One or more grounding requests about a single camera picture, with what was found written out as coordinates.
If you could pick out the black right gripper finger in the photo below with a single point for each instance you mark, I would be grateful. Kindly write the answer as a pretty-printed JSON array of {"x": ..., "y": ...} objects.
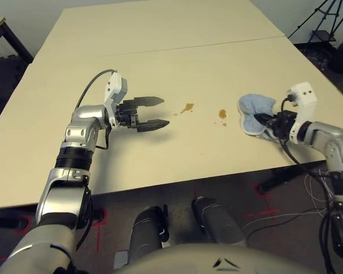
[
  {"x": 264, "y": 117},
  {"x": 269, "y": 125}
]

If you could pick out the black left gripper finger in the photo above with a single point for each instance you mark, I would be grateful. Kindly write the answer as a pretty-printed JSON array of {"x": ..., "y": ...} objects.
[
  {"x": 148, "y": 101},
  {"x": 153, "y": 125}
]

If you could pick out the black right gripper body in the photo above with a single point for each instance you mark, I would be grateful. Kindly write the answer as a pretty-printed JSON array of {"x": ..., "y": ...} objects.
[{"x": 283, "y": 122}]

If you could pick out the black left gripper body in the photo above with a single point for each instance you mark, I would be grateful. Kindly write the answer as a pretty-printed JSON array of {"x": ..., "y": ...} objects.
[{"x": 127, "y": 114}]

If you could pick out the light blue terry rag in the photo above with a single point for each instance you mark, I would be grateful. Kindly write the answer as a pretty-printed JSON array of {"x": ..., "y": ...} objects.
[{"x": 254, "y": 102}]

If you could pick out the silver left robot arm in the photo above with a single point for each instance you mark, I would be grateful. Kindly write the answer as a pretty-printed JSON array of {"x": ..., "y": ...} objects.
[{"x": 63, "y": 199}]

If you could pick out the large brown liquid spill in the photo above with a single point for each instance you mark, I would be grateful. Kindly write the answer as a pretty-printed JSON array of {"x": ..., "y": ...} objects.
[{"x": 187, "y": 107}]

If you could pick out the small brown liquid spill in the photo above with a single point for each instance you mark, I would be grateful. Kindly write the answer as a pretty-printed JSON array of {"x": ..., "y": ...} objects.
[{"x": 222, "y": 113}]

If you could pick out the black equipment bag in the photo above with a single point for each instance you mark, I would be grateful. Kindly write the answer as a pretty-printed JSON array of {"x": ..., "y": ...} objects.
[{"x": 341, "y": 58}]

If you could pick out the grey right robot leg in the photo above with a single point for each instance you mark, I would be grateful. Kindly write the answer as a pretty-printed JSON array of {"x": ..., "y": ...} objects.
[{"x": 217, "y": 219}]

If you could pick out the black tripod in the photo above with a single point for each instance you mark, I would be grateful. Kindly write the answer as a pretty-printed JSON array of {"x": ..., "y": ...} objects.
[{"x": 328, "y": 14}]

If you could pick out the black foam puzzle mat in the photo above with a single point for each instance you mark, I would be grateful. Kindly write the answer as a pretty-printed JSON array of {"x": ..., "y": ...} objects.
[{"x": 3, "y": 77}]

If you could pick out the grey flat floor object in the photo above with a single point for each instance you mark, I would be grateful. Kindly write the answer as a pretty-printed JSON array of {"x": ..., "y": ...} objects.
[{"x": 121, "y": 259}]

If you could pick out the grey robot torso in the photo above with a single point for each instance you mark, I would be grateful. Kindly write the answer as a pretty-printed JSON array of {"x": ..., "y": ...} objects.
[{"x": 217, "y": 259}]

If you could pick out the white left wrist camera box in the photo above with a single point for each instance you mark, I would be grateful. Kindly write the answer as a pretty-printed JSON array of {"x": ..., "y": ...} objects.
[{"x": 115, "y": 85}]

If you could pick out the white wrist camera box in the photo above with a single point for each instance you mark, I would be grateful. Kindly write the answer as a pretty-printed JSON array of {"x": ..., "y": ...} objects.
[
  {"x": 115, "y": 85},
  {"x": 306, "y": 97}
]

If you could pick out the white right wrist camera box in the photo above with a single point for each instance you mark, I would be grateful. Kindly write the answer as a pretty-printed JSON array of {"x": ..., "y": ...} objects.
[{"x": 306, "y": 97}]

